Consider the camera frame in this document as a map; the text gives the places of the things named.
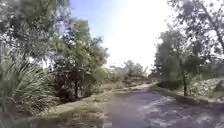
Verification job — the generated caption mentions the raised kerb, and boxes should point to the raised kerb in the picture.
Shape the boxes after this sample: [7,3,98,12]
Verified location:
[150,84,224,108]

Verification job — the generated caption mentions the group of leafy trees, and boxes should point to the group of leafy trees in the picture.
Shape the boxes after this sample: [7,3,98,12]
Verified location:
[0,0,112,103]

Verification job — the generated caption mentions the long-bladed grass bush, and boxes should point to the long-bladed grass bush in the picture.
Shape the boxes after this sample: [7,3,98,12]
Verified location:
[0,54,59,118]

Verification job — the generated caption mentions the distant trees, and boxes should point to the distant trees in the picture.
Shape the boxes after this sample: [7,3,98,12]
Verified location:
[105,59,152,85]

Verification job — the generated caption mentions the low green ground cover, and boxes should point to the low green ground cover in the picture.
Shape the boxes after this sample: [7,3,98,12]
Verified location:
[186,77,224,100]

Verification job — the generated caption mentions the slim-trunked tree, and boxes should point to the slim-trunked tree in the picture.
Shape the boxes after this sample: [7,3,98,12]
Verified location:
[152,29,205,98]

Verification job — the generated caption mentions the dry grass verge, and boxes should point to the dry grass verge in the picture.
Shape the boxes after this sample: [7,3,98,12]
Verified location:
[31,82,141,128]

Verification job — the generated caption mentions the grey path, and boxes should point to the grey path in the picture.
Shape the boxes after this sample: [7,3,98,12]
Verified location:
[102,83,224,128]

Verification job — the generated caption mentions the large overhanging tree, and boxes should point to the large overhanging tree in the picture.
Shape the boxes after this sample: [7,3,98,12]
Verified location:
[166,0,224,56]

